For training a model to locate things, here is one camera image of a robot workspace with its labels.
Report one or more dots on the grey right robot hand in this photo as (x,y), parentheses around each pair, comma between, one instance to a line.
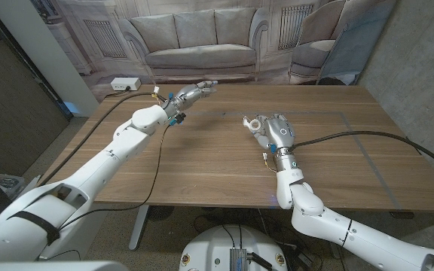
(279,131)

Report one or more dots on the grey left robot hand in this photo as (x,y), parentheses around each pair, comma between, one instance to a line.
(190,94)

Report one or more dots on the clear tape roll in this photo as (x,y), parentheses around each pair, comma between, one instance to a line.
(251,121)

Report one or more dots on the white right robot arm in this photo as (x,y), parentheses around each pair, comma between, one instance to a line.
(303,199)

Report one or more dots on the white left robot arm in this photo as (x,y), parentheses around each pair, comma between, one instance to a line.
(126,139)

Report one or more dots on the white power strip box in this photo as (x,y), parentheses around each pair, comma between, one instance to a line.
(124,83)

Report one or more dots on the printed sofa room backdrop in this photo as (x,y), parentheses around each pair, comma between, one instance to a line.
(202,37)

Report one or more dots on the blue-grey leaning board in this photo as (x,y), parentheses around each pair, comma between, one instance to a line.
(356,41)

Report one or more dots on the black round floor object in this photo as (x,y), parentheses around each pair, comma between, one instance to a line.
(160,212)

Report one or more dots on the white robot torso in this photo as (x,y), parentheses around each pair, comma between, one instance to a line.
(217,248)

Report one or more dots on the white pillar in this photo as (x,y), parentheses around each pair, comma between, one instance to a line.
(40,49)

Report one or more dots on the dark brown door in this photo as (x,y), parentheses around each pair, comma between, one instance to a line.
(6,113)

